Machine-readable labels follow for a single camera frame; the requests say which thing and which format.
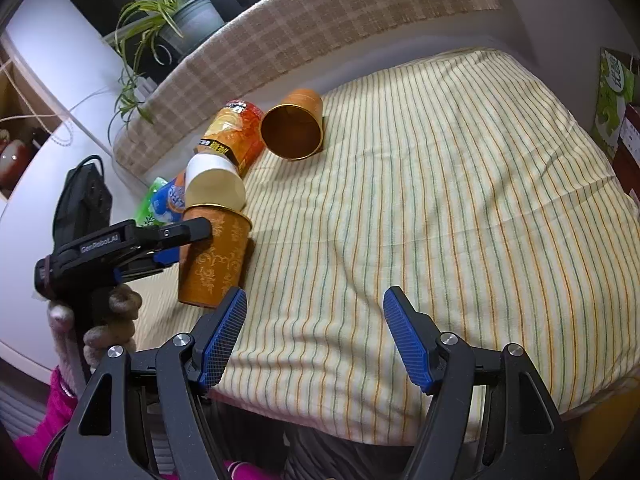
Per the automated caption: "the orange patterned paper cup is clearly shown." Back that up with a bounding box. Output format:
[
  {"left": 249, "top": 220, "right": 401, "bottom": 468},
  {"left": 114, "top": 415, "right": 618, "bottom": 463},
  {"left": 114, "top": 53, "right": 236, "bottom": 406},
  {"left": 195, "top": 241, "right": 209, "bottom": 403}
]
[{"left": 178, "top": 204, "right": 253, "bottom": 309}]

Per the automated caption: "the pink sleeve forearm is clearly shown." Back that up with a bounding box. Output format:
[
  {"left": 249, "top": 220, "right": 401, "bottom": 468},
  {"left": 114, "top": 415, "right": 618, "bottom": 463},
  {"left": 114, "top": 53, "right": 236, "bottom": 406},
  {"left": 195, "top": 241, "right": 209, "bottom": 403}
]
[{"left": 14, "top": 367, "right": 77, "bottom": 470}]

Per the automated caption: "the white paper cup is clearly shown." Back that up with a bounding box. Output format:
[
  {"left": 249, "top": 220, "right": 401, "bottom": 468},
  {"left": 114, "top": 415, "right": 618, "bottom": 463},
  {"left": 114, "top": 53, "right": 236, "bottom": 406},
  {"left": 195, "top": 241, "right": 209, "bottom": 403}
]
[{"left": 184, "top": 153, "right": 246, "bottom": 211}]

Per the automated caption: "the left gloved hand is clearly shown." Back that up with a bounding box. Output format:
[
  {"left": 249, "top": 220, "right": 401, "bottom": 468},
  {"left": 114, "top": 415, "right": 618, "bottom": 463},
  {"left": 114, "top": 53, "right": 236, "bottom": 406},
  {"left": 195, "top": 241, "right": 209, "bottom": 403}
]
[{"left": 47, "top": 284, "right": 142, "bottom": 396}]

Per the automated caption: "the green snack can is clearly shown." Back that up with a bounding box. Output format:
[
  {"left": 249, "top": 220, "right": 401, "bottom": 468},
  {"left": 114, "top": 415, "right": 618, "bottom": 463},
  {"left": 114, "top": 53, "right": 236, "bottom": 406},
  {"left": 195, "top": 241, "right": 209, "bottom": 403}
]
[{"left": 134, "top": 177, "right": 167, "bottom": 226}]

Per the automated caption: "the blue orange snack can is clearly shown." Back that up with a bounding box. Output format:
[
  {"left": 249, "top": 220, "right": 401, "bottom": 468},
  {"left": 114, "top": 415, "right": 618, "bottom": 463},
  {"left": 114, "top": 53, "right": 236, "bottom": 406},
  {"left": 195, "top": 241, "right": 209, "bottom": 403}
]
[{"left": 151, "top": 172, "right": 186, "bottom": 224}]

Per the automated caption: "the red ceramic vase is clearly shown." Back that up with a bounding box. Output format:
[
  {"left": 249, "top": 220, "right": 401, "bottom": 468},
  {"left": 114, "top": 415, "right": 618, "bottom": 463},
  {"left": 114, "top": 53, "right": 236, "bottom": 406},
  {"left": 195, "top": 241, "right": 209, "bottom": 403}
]
[{"left": 0, "top": 129, "right": 32, "bottom": 190}]

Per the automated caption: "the red orange chips can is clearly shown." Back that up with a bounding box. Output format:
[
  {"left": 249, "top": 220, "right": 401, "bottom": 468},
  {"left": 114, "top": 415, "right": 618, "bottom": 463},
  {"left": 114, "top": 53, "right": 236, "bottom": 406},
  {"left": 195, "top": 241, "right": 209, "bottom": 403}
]
[{"left": 194, "top": 100, "right": 265, "bottom": 178}]

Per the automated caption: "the wooden shelf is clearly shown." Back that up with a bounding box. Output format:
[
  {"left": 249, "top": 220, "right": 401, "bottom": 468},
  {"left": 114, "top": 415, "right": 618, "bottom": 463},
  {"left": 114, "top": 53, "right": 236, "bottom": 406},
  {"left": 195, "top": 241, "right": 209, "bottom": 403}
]
[{"left": 1, "top": 46, "right": 62, "bottom": 200}]

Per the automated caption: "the potted spider plant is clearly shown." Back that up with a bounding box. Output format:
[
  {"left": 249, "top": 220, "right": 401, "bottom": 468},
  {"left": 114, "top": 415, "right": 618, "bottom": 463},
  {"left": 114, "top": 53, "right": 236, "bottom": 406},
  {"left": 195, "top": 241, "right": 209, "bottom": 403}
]
[{"left": 108, "top": 0, "right": 224, "bottom": 127}]

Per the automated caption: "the striped yellow sheet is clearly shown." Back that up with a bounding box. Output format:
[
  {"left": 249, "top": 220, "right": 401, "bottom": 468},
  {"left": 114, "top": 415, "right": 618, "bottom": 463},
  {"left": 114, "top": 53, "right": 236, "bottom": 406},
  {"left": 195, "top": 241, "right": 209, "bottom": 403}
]
[{"left": 212, "top": 50, "right": 639, "bottom": 445}]

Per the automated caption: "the red cardboard box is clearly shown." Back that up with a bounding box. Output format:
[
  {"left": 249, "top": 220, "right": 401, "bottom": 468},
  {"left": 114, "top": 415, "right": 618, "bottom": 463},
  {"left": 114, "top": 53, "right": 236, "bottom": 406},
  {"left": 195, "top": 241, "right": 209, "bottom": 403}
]
[{"left": 612, "top": 104, "right": 640, "bottom": 205}]

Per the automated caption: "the brown plaid blanket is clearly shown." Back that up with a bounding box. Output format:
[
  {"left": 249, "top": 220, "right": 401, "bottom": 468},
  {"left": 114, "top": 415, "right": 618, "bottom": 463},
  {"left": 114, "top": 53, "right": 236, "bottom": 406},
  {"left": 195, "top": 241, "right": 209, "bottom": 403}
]
[{"left": 112, "top": 0, "right": 500, "bottom": 178}]

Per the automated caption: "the green white carton box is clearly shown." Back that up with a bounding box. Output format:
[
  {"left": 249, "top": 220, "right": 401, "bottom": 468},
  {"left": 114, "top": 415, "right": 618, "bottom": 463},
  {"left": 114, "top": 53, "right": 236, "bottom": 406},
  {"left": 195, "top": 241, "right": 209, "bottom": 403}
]
[{"left": 590, "top": 48, "right": 639, "bottom": 160}]

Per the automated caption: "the white hanging cable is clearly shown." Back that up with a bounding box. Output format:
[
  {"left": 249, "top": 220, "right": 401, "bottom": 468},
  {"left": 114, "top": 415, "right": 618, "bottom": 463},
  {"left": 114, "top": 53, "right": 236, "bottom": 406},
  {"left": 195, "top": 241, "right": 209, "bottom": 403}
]
[{"left": 0, "top": 54, "right": 122, "bottom": 149}]

